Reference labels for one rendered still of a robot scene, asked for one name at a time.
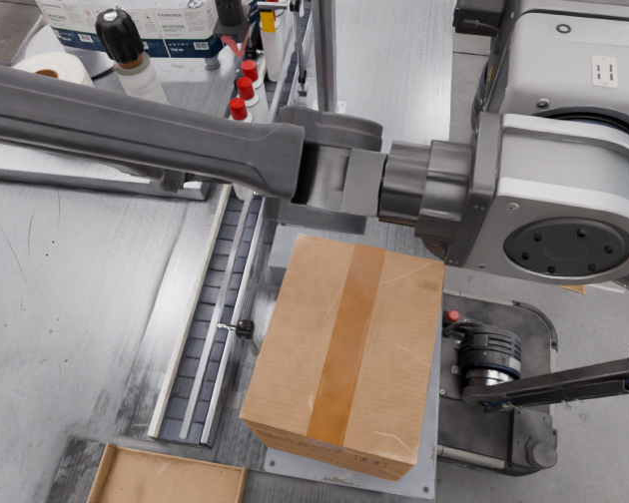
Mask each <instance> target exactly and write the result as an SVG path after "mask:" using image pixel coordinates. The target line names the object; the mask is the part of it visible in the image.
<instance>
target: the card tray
mask: <svg viewBox="0 0 629 503"><path fill-rule="evenodd" d="M248 472H249V469H248V468H247V467H245V466H243V468H242V467H236V466H230V465H225V464H219V463H213V462H207V461H202V460H196V459H190V458H184V457H179V456H173V455H167V454H161V453H156V452H150V451H144V450H138V449H132V448H127V447H121V446H116V445H113V444H110V443H107V444H106V447H105V450H104V453H103V456H102V459H101V462H100V465H99V468H98V471H97V474H96V477H95V480H94V482H93V485H92V488H91V491H90V494H89V497H88V500H87V503H242V500H243V496H244V491H245V486H246V481H247V476H248Z"/></svg>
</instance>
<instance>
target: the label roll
mask: <svg viewBox="0 0 629 503"><path fill-rule="evenodd" d="M13 68H15V69H20V70H24V71H28V72H32V73H36V74H40V75H45V76H49V77H53V78H57V79H61V80H66V81H70V82H74V83H78V84H82V85H86V86H91V87H95V85H94V83H93V82H92V80H91V78H90V76H89V75H88V73H87V71H86V69H85V68H84V66H83V64H82V62H81V61H80V60H79V59H78V58H77V57H75V56H73V55H71V54H68V53H63V52H47V53H41V54H38V55H34V56H32V57H29V58H27V59H25V60H23V61H21V62H20V63H18V64H16V65H15V66H14V67H13ZM95 88H96V87H95Z"/></svg>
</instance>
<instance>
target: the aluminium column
mask: <svg viewBox="0 0 629 503"><path fill-rule="evenodd" d="M311 1H312V16H313V32H314V61H315V76H316V91H317V106H318V110H319V111H322V112H333V113H336V110H337V81H336V31H335V0H311Z"/></svg>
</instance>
